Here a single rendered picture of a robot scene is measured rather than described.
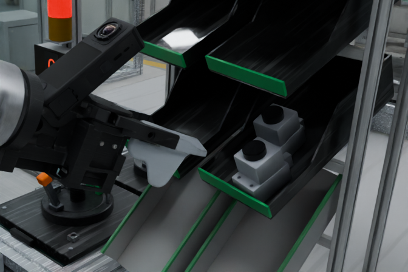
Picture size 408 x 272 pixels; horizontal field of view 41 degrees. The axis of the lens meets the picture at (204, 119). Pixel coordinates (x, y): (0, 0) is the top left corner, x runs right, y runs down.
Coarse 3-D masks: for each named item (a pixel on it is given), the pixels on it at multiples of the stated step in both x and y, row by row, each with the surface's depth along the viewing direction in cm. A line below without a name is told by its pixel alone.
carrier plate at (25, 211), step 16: (32, 192) 114; (112, 192) 116; (128, 192) 116; (0, 208) 107; (16, 208) 108; (32, 208) 108; (128, 208) 110; (16, 224) 103; (32, 224) 103; (48, 224) 103; (96, 224) 104; (112, 224) 105; (48, 240) 98; (64, 240) 99; (80, 240) 99; (96, 240) 99; (64, 256) 95; (80, 256) 96
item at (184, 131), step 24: (192, 72) 90; (168, 96) 88; (192, 96) 91; (216, 96) 90; (240, 96) 80; (168, 120) 88; (192, 120) 86; (216, 120) 85; (240, 120) 82; (216, 144) 80; (192, 168) 78
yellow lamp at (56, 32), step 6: (48, 18) 116; (54, 18) 115; (60, 18) 115; (66, 18) 115; (48, 24) 117; (54, 24) 115; (60, 24) 115; (66, 24) 116; (54, 30) 115; (60, 30) 115; (66, 30) 116; (54, 36) 116; (60, 36) 116; (66, 36) 117
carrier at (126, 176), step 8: (128, 152) 135; (128, 160) 131; (136, 160) 127; (128, 168) 127; (136, 168) 125; (144, 168) 123; (120, 176) 123; (128, 176) 123; (136, 176) 124; (144, 176) 123; (120, 184) 121; (128, 184) 120; (136, 184) 120; (144, 184) 120; (136, 192) 118
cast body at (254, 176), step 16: (256, 144) 69; (272, 144) 70; (240, 160) 69; (256, 160) 68; (272, 160) 68; (288, 160) 73; (240, 176) 71; (256, 176) 68; (272, 176) 70; (288, 176) 72; (256, 192) 69; (272, 192) 71
